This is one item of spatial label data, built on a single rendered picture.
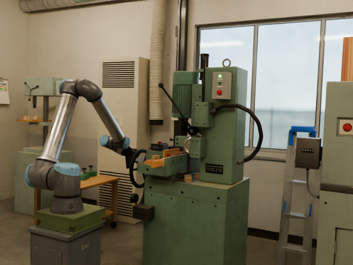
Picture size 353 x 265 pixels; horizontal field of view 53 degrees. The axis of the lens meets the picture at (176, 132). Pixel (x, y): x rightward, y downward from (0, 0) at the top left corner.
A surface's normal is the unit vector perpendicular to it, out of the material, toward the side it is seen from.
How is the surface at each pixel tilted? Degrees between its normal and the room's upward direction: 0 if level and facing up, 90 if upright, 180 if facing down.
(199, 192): 90
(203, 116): 90
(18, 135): 90
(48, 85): 90
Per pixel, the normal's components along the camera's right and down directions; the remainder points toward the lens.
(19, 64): 0.90, 0.06
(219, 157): -0.49, 0.04
